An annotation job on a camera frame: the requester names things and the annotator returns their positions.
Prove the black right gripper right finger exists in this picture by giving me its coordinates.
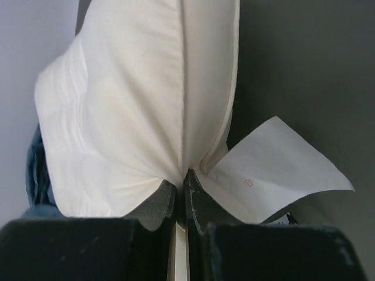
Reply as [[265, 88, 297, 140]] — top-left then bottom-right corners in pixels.
[[184, 170, 374, 280]]

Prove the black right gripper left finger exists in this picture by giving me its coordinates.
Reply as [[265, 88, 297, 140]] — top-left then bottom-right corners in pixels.
[[1, 181, 176, 280]]

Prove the blue cartoon print pillowcase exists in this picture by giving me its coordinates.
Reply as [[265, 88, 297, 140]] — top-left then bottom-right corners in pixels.
[[21, 126, 63, 219]]

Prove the cream white pillow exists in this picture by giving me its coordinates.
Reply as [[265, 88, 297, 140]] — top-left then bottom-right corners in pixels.
[[34, 0, 240, 281]]

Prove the white pillow care label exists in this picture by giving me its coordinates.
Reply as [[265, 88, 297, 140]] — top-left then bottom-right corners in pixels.
[[199, 116, 353, 224]]

